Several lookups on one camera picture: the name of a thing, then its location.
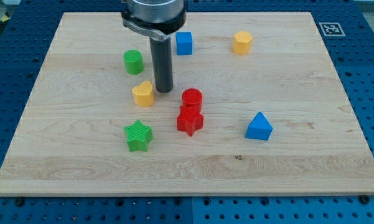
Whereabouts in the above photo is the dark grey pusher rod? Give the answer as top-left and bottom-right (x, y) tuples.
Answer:
(149, 37), (173, 93)

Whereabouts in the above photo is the yellow heart block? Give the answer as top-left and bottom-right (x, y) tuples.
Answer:
(132, 81), (154, 107)

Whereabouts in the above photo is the red star block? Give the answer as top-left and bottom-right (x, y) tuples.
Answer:
(176, 106), (204, 136)

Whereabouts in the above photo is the green star block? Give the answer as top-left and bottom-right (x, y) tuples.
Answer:
(124, 119), (153, 152)

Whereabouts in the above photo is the blue cube block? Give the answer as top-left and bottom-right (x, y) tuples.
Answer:
(175, 32), (193, 55)

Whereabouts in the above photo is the green cylinder block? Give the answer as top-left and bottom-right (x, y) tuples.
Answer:
(123, 50), (144, 75)

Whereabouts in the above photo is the red cylinder block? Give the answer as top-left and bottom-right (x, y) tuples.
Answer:
(182, 88), (203, 111)

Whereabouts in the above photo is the yellow hexagon block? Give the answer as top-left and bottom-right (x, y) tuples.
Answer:
(231, 30), (253, 55)

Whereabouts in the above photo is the light wooden board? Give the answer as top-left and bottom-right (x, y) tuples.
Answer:
(0, 12), (374, 197)

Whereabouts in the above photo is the blue triangle block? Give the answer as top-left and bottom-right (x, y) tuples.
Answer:
(245, 111), (273, 141)

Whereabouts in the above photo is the white fiducial marker tag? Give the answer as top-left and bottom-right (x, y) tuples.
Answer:
(319, 22), (345, 37)

